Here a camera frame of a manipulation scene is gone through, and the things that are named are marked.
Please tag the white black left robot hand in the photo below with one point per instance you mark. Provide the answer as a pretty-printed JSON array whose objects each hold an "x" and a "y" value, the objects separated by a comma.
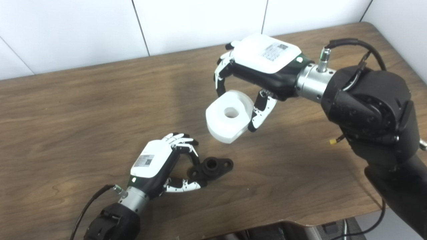
[{"x": 150, "y": 160}]

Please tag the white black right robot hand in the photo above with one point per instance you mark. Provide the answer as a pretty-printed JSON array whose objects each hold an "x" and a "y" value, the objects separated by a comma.
[{"x": 263, "y": 56}]

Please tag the black flanged holder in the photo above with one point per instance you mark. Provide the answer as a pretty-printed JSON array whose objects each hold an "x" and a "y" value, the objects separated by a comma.
[{"x": 218, "y": 170}]

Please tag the round white piece with holes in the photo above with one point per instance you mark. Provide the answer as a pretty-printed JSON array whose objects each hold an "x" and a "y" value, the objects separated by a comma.
[{"x": 223, "y": 128}]

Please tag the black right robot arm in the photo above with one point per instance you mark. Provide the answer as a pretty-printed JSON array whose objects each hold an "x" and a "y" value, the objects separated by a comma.
[{"x": 367, "y": 100}]

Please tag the dark robot torso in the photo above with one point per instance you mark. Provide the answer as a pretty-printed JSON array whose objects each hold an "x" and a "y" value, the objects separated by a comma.
[{"x": 267, "y": 233}]

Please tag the silver plug connector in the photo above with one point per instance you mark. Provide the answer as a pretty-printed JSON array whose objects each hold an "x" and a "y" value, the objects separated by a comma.
[{"x": 423, "y": 145}]

